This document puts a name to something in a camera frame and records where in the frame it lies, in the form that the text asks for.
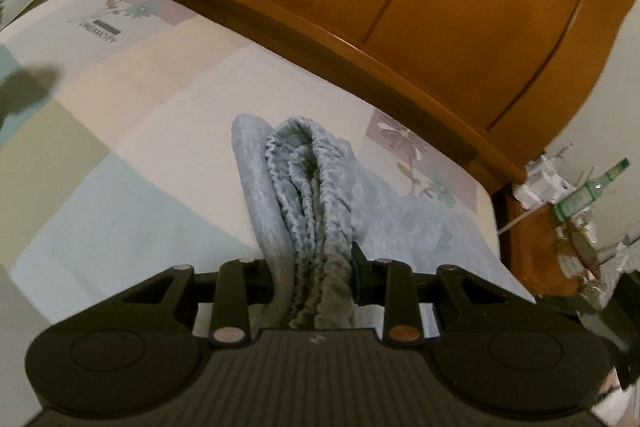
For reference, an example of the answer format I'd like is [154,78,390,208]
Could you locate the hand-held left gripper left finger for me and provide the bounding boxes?
[122,258,278,348]

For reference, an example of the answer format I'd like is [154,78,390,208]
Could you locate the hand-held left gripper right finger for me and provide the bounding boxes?
[349,242,536,350]

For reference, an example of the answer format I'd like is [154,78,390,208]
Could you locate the light grey sweatpants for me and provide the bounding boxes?
[231,113,536,330]

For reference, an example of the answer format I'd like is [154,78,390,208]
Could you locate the person's right forearm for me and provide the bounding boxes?
[597,374,640,427]

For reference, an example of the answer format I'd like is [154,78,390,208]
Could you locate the crumpled clear plastic wrappers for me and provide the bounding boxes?
[556,214,640,295]

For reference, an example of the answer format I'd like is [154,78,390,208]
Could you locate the wooden nightstand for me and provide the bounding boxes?
[502,192,640,303]

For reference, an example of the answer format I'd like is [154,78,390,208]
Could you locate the green glass bottle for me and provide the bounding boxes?
[552,157,631,224]

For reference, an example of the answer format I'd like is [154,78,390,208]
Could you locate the white charger plug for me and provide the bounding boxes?
[514,154,572,208]

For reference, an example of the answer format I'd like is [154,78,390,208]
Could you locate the wooden headboard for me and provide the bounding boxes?
[97,0,633,195]

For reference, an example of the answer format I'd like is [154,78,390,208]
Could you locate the white charger cable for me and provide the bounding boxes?
[497,206,538,237]

